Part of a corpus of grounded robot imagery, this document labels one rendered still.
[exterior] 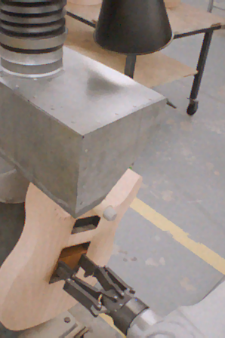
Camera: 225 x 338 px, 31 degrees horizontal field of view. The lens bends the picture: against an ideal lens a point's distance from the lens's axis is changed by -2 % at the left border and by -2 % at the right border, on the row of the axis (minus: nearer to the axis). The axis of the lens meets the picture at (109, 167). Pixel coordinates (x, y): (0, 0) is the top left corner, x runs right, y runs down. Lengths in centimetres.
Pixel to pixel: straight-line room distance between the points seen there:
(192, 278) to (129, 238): 44
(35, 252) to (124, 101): 37
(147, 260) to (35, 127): 187
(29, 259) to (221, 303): 37
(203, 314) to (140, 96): 34
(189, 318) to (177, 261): 177
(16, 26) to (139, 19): 19
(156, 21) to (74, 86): 17
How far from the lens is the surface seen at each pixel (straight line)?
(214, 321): 66
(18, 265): 82
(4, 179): 88
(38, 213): 75
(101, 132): 52
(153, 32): 67
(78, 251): 94
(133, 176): 97
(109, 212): 78
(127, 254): 238
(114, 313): 84
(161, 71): 346
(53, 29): 60
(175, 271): 236
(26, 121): 58
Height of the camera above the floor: 180
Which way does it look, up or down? 38 degrees down
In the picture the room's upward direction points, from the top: 8 degrees clockwise
